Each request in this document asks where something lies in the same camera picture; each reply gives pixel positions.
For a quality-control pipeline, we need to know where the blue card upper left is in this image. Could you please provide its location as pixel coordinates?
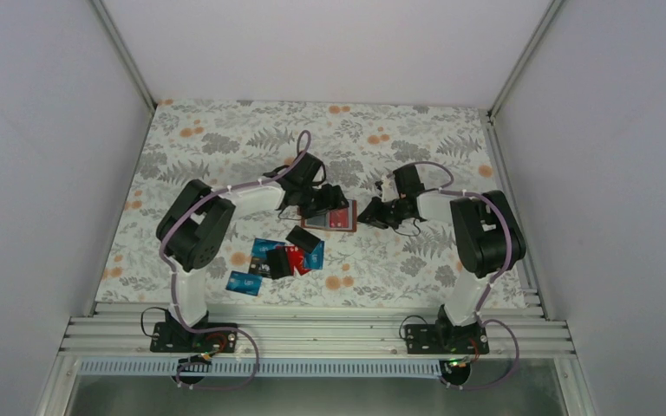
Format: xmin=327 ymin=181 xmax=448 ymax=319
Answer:
xmin=251 ymin=238 xmax=285 ymax=259

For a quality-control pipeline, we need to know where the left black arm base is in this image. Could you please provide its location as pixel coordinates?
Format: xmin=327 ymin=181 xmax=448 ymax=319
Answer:
xmin=149 ymin=316 xmax=238 ymax=354

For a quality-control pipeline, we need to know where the floral patterned table mat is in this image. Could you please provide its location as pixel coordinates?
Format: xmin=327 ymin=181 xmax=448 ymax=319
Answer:
xmin=96 ymin=99 xmax=497 ymax=309

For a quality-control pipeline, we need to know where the aluminium rail frame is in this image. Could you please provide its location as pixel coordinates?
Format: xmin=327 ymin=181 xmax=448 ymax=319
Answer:
xmin=59 ymin=302 xmax=575 ymax=359

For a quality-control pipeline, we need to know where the slotted grey cable duct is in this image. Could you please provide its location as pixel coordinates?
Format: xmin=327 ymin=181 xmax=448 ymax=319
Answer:
xmin=78 ymin=357 xmax=441 ymax=379

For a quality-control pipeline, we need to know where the black card centre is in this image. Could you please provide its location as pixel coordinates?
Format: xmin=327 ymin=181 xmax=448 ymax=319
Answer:
xmin=266 ymin=246 xmax=294 ymax=280

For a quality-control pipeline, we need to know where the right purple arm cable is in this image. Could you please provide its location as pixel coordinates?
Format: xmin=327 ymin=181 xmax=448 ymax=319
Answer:
xmin=390 ymin=161 xmax=521 ymax=392

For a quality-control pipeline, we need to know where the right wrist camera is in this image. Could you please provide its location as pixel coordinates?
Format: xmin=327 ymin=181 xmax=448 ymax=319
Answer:
xmin=375 ymin=177 xmax=400 ymax=203

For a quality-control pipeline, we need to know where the blue card centre right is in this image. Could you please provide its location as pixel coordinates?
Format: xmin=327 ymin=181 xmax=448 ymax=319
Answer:
xmin=304 ymin=240 xmax=325 ymax=270

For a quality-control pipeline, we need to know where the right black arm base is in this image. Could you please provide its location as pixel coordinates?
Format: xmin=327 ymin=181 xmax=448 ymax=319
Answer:
xmin=402 ymin=323 xmax=490 ymax=355

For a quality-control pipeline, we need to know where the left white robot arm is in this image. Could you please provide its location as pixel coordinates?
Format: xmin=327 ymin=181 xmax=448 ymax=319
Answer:
xmin=156 ymin=152 xmax=349 ymax=351

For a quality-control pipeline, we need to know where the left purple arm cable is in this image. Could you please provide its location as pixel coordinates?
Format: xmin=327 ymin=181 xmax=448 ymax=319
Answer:
xmin=158 ymin=130 xmax=312 ymax=393

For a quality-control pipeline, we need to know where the black VIP card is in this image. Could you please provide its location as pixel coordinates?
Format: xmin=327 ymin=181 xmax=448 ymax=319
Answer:
xmin=247 ymin=256 xmax=271 ymax=278

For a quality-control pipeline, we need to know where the red VIP card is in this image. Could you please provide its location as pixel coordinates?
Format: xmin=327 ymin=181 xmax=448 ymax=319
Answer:
xmin=329 ymin=208 xmax=354 ymax=231

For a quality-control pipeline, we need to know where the black card top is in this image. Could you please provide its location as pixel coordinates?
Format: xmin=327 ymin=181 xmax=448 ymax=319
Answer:
xmin=285 ymin=225 xmax=321 ymax=253

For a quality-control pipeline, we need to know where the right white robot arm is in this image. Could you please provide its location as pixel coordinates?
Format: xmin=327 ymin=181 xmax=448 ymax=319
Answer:
xmin=357 ymin=161 xmax=526 ymax=353

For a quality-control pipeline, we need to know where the brown leather card holder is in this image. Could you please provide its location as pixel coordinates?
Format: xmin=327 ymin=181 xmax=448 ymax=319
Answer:
xmin=300 ymin=199 xmax=357 ymax=232

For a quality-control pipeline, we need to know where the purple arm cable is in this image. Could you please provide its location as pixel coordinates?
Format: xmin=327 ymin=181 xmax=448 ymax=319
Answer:
xmin=390 ymin=161 xmax=521 ymax=392
xmin=158 ymin=130 xmax=312 ymax=393

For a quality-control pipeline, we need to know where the red card centre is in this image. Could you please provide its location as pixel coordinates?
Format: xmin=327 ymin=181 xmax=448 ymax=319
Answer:
xmin=284 ymin=245 xmax=310 ymax=276

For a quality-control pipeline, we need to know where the blue card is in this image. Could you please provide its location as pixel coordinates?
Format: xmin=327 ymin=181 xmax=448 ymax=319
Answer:
xmin=225 ymin=271 xmax=263 ymax=296
xmin=251 ymin=238 xmax=285 ymax=259
xmin=304 ymin=240 xmax=325 ymax=270

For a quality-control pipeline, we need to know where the blue card lower left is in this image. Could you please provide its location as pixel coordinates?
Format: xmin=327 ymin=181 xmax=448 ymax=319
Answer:
xmin=225 ymin=271 xmax=263 ymax=296

